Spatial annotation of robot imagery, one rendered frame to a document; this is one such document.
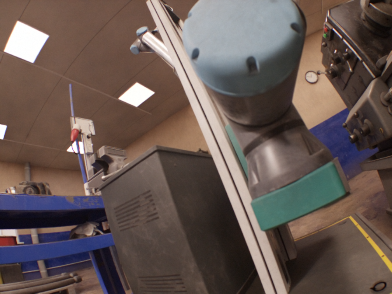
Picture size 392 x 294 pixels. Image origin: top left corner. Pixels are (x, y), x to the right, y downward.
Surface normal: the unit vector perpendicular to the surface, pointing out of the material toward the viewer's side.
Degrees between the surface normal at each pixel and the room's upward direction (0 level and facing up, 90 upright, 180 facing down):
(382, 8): 90
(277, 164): 70
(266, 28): 94
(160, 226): 90
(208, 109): 90
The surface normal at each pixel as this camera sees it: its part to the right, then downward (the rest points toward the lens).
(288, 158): -0.53, -0.46
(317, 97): -0.47, -0.15
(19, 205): 0.82, -0.45
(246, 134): -0.85, 0.13
